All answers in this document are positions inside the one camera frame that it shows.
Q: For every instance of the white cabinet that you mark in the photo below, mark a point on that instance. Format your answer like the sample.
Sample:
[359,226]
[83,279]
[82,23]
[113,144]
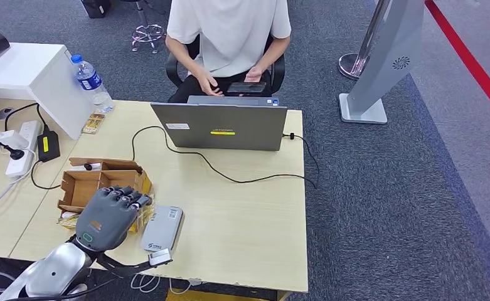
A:
[22,68]

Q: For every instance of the white power strip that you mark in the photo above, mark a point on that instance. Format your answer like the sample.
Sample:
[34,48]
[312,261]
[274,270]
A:
[30,131]

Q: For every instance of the white charger plug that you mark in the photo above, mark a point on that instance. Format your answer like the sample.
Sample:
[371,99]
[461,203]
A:
[12,138]

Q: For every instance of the brown cardboard organiser box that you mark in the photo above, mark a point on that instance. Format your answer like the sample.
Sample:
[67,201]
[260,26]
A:
[80,187]

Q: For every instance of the person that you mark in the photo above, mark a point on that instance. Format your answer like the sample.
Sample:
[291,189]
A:
[228,33]

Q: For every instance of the person's left hand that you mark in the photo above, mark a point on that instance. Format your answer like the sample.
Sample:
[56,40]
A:
[254,74]

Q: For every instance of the black office chair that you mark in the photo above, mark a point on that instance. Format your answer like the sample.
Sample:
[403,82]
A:
[277,74]

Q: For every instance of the black power plug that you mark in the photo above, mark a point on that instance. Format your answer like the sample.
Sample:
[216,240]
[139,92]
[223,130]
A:
[16,154]

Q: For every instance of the yellow board under desk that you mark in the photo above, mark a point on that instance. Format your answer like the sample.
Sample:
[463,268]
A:
[203,295]

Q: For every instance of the person's right forearm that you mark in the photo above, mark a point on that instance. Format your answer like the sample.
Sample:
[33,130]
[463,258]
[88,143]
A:
[184,56]

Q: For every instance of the black box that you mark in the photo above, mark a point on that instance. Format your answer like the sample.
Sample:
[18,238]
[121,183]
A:
[96,7]

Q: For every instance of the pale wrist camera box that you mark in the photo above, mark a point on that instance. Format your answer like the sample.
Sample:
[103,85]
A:
[160,257]

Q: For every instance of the person's right hand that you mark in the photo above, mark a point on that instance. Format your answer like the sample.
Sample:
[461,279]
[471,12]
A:
[208,85]

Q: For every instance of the grey laptop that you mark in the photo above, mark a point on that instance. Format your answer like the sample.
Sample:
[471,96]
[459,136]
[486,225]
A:
[228,124]

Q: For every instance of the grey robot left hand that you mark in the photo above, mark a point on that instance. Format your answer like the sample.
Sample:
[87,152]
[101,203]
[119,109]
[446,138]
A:
[105,220]

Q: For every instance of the person's left forearm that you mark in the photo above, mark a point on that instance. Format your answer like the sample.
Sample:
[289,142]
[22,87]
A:
[276,53]

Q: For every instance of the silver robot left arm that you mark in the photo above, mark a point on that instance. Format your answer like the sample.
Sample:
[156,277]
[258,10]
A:
[53,270]

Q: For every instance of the grey kiosk stand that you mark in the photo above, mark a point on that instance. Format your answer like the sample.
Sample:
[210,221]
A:
[388,54]

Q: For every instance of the grey card reader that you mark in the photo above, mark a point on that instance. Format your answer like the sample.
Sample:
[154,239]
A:
[163,228]

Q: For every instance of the black smartphone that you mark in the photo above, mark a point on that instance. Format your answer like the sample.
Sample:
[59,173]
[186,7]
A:
[246,87]

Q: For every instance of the white marker black cap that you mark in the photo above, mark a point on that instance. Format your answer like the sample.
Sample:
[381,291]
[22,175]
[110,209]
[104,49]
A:
[87,166]

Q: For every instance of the chrome stool base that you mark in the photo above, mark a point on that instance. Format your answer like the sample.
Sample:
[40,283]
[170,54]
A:
[148,33]

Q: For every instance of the black power adapter yellow label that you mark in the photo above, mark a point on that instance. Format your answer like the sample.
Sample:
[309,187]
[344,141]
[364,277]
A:
[48,145]

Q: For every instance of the chrome stanchion post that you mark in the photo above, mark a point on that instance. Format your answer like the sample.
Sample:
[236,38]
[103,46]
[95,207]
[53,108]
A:
[354,65]

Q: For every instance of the clear plastic water bottle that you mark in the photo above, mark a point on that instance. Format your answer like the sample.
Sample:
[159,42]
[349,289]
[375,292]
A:
[90,81]

